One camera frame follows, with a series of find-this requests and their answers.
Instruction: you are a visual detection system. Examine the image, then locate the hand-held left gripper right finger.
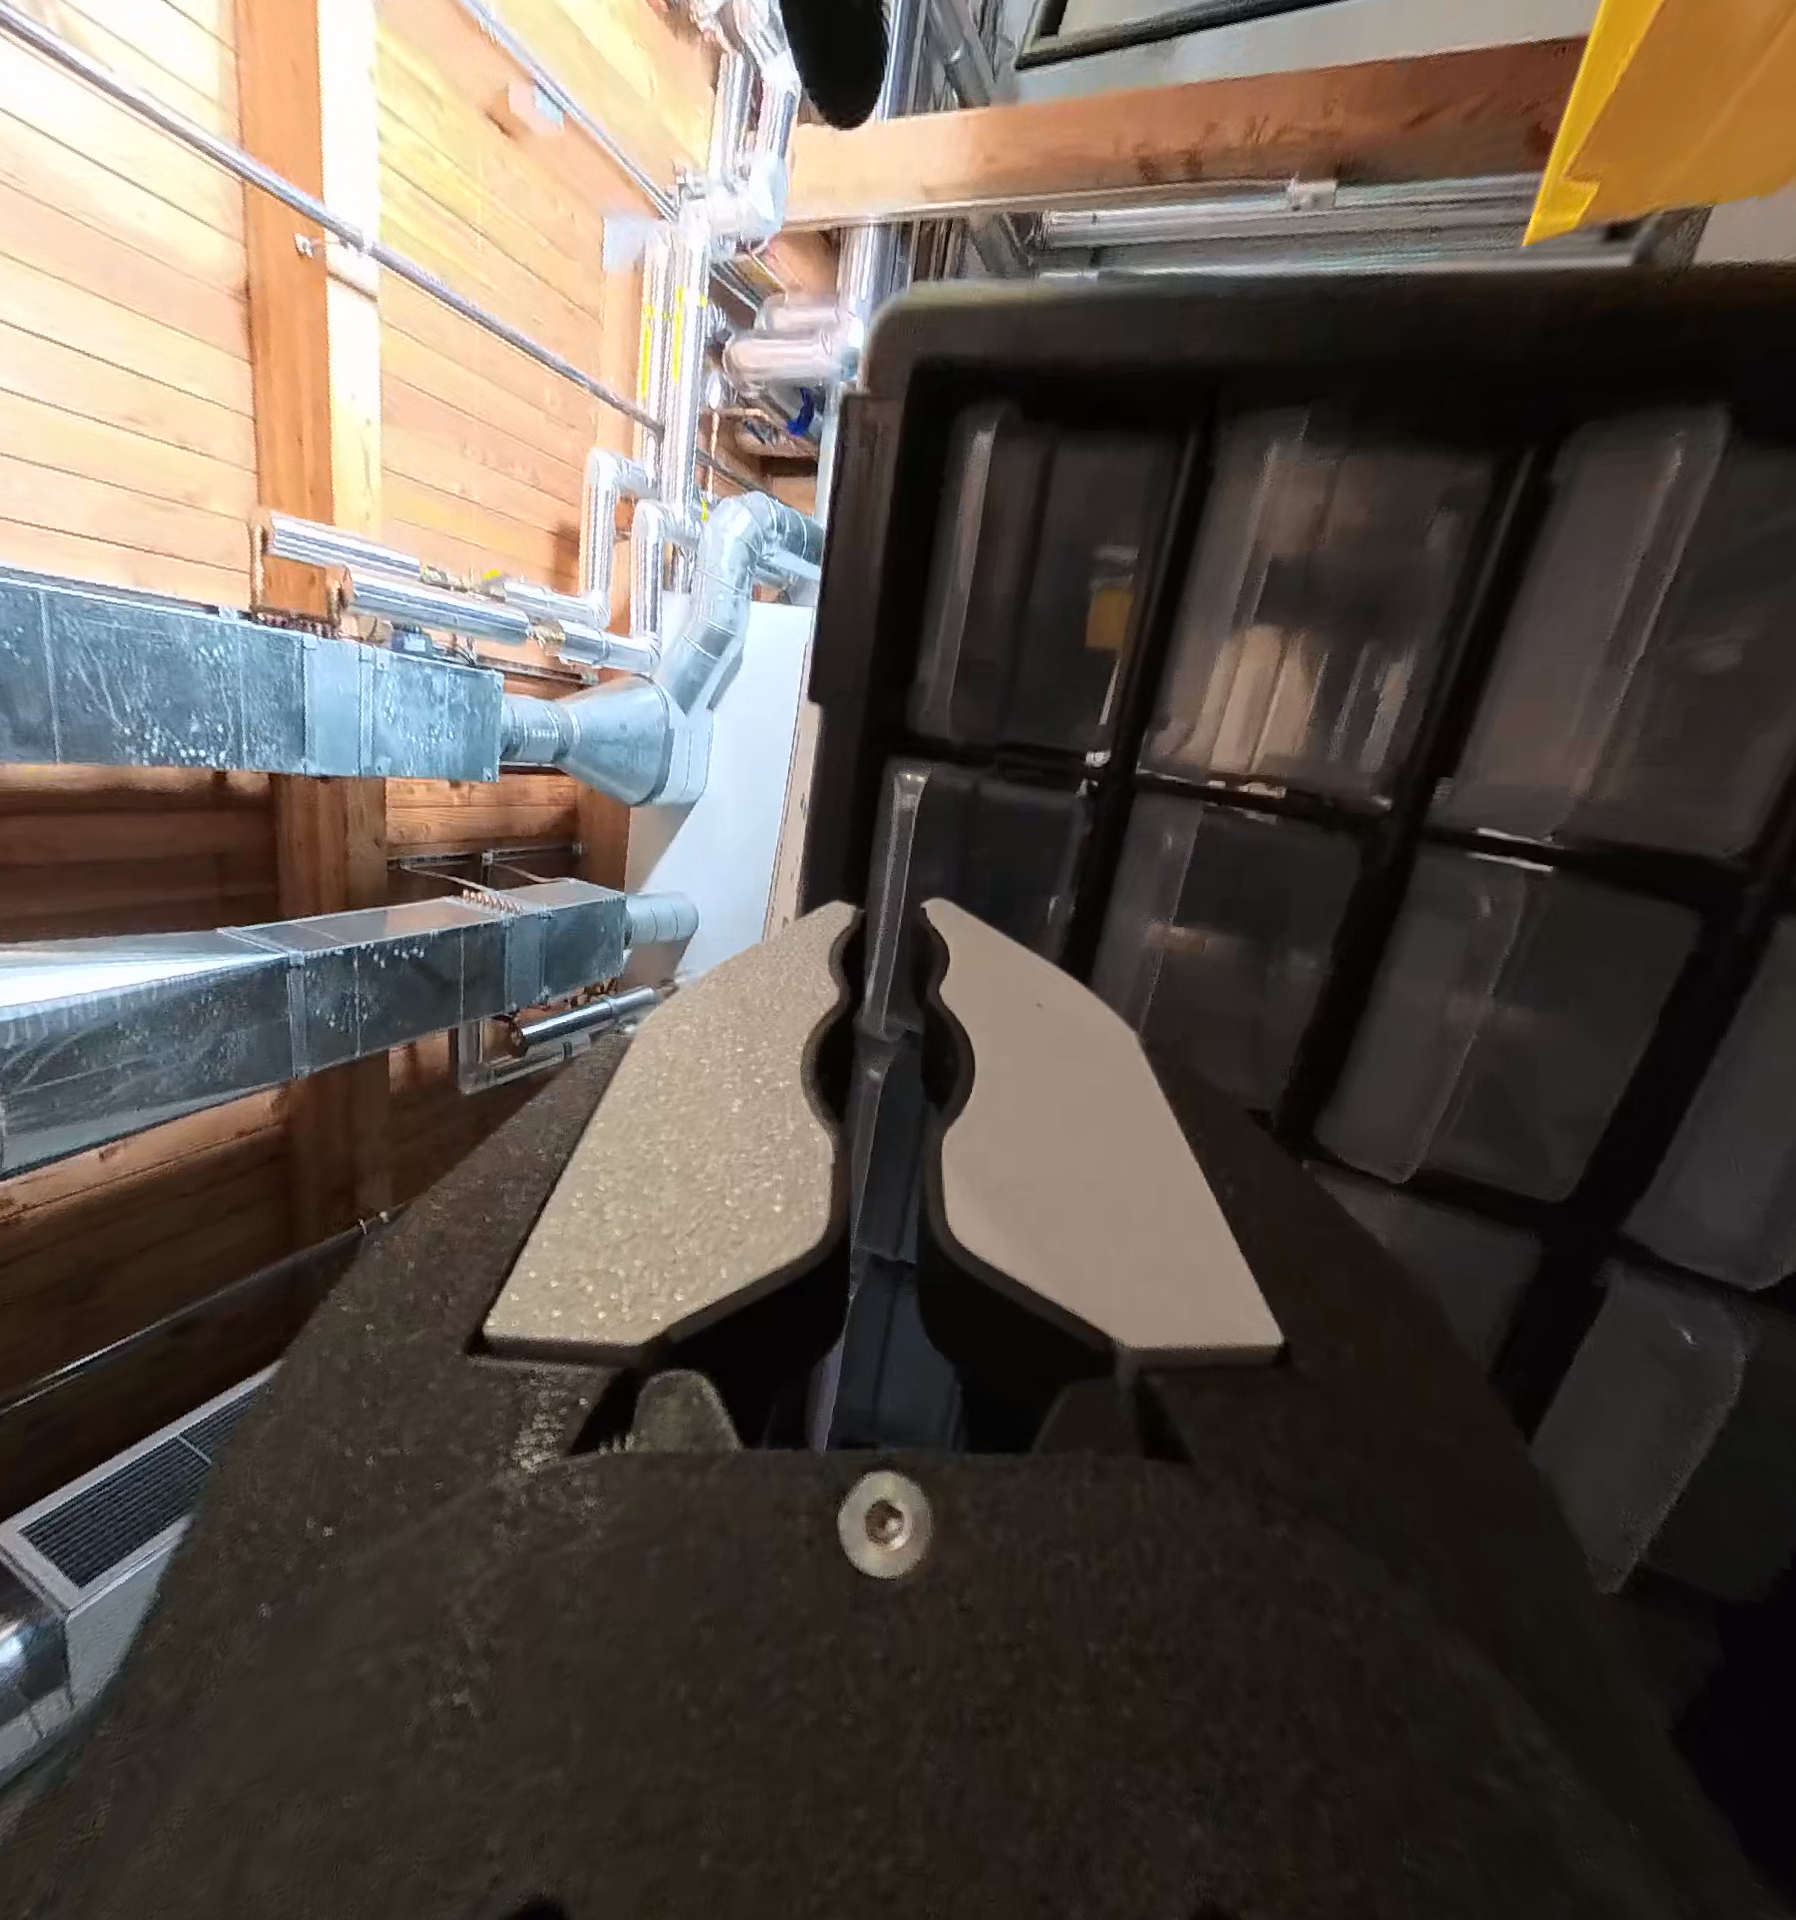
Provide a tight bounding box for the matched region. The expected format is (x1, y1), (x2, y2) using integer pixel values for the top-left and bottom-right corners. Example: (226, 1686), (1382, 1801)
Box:
(923, 896), (1285, 1374)

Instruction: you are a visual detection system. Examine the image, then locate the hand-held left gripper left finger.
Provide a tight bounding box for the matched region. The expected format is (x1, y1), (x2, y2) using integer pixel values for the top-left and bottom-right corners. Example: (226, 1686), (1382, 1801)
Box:
(478, 902), (854, 1374)

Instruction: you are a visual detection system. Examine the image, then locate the black drawer cabinet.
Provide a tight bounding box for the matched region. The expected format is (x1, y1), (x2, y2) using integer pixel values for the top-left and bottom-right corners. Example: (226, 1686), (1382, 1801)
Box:
(794, 266), (1796, 1801)

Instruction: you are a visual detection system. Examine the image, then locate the yellow plastic bin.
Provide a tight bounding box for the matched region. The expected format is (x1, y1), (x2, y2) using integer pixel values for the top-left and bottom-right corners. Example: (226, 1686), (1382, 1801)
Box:
(1529, 0), (1796, 247)

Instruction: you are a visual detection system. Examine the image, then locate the white vent unit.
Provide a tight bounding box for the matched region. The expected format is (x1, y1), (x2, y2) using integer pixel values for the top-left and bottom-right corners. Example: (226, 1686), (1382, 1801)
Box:
(0, 1366), (285, 1832)

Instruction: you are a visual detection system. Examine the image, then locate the silver pipe bundle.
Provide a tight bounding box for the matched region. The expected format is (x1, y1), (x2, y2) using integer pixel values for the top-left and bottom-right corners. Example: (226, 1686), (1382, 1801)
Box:
(584, 0), (839, 692)

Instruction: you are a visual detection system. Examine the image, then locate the wooden ceiling beam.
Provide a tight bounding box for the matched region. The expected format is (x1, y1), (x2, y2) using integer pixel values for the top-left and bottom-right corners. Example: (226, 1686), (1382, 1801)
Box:
(794, 45), (1590, 227)

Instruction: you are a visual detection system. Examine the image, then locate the metal air duct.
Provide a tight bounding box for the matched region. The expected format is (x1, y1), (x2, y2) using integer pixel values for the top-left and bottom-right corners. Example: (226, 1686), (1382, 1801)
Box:
(0, 886), (705, 1202)
(0, 558), (690, 812)

